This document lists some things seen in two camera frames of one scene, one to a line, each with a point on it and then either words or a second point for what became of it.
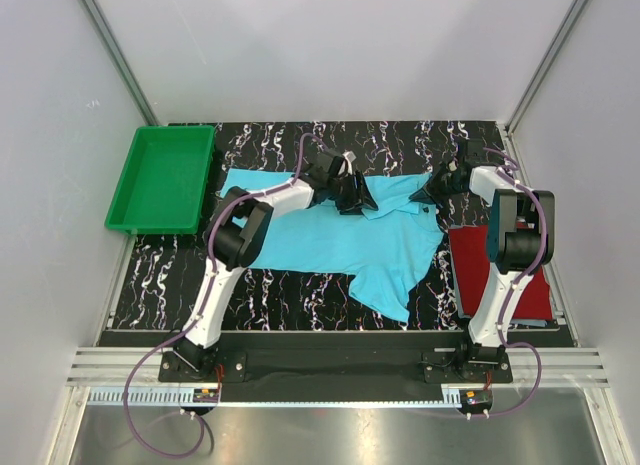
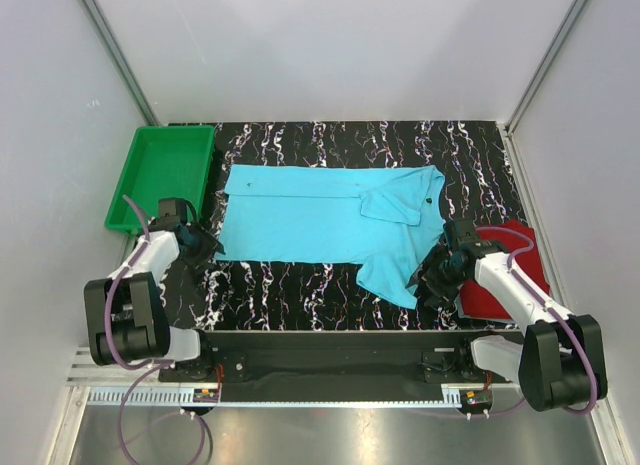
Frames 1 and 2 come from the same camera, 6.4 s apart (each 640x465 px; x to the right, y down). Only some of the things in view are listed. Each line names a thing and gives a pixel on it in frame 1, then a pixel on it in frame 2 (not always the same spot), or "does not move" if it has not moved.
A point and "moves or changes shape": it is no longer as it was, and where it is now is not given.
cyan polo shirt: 386,250 moves or changes shape
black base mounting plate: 339,370 does not move
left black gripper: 359,196 -> 209,247
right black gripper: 433,182 -> 443,294
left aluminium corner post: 116,53 does not move
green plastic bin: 163,186 does not move
